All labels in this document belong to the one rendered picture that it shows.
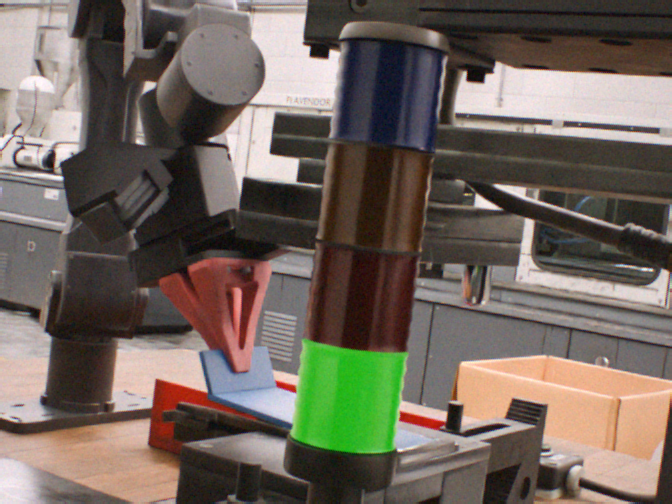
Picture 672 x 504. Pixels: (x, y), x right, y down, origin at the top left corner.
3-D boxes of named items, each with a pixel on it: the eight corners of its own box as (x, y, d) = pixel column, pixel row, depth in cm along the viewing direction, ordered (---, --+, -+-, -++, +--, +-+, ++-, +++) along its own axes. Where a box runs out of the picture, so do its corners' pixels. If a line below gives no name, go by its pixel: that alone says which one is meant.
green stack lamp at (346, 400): (328, 422, 43) (340, 335, 42) (415, 445, 41) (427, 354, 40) (268, 433, 39) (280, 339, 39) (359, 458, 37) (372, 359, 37)
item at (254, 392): (255, 385, 80) (263, 345, 79) (442, 449, 71) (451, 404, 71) (191, 393, 74) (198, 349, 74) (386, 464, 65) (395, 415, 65)
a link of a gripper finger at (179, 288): (259, 359, 71) (227, 217, 72) (177, 386, 74) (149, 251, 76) (320, 354, 76) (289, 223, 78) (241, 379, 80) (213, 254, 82)
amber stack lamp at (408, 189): (352, 239, 42) (364, 151, 42) (441, 253, 40) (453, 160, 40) (293, 235, 39) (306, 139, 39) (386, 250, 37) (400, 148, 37)
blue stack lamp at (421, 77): (364, 146, 42) (376, 58, 42) (454, 155, 40) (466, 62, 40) (306, 135, 39) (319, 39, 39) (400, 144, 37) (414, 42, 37)
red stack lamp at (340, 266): (340, 331, 42) (352, 243, 42) (428, 350, 40) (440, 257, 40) (281, 334, 39) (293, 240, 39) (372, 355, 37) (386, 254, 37)
